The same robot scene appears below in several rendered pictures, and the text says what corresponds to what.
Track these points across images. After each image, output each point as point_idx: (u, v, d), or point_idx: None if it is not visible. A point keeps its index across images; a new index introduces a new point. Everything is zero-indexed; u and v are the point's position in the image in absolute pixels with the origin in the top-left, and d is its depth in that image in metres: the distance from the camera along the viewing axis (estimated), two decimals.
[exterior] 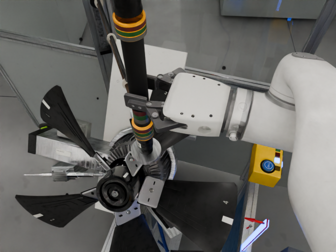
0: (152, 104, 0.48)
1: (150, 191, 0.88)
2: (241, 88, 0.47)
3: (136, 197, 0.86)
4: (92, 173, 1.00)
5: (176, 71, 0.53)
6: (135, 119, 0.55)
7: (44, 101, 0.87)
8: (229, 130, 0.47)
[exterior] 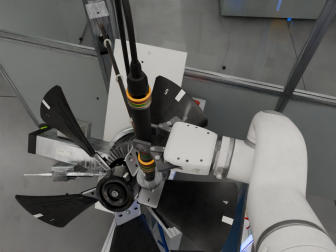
0: (155, 149, 0.60)
1: (150, 191, 0.88)
2: (225, 137, 0.60)
3: (136, 197, 0.86)
4: (92, 173, 1.00)
5: (173, 119, 0.65)
6: (141, 156, 0.68)
7: (44, 101, 0.87)
8: (216, 171, 0.59)
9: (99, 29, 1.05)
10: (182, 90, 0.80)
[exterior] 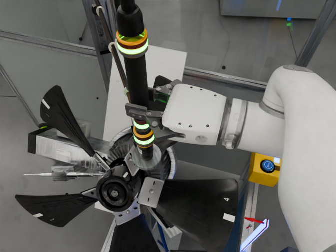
0: (152, 114, 0.50)
1: (149, 191, 0.89)
2: (237, 99, 0.50)
3: (136, 197, 0.86)
4: (92, 173, 1.00)
5: (174, 83, 0.55)
6: (137, 127, 0.58)
7: (44, 101, 0.87)
8: (225, 139, 0.49)
9: None
10: None
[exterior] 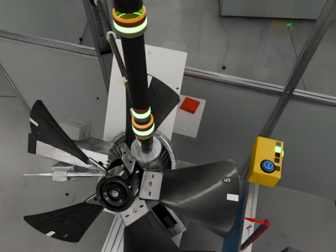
0: None
1: (134, 210, 0.92)
2: None
3: None
4: (91, 173, 1.01)
5: None
6: (135, 117, 0.55)
7: (150, 79, 0.79)
8: None
9: None
10: (237, 197, 0.84)
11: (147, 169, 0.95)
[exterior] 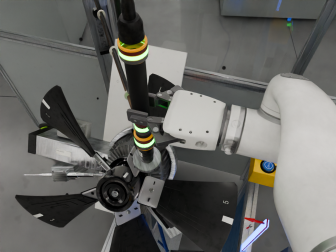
0: (153, 120, 0.51)
1: (128, 211, 0.92)
2: (235, 105, 0.51)
3: None
4: (92, 173, 1.00)
5: (174, 88, 0.57)
6: (137, 131, 0.59)
7: None
8: (224, 145, 0.50)
9: (93, 1, 0.96)
10: (232, 220, 0.86)
11: None
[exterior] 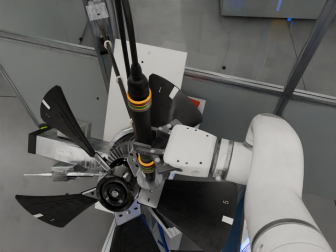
0: (155, 151, 0.61)
1: (128, 211, 0.92)
2: (224, 139, 0.61)
3: None
4: (92, 173, 1.00)
5: (173, 122, 0.66)
6: (141, 157, 0.68)
7: (176, 91, 0.78)
8: (215, 173, 0.60)
9: (99, 30, 1.05)
10: (232, 220, 0.86)
11: None
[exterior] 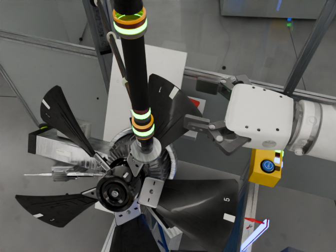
0: (216, 126, 0.45)
1: (128, 211, 0.92)
2: (306, 100, 0.46)
3: None
4: (92, 173, 1.00)
5: (240, 77, 0.52)
6: (135, 117, 0.55)
7: (176, 91, 0.78)
8: (294, 144, 0.45)
9: None
10: (234, 218, 0.84)
11: (149, 173, 0.96)
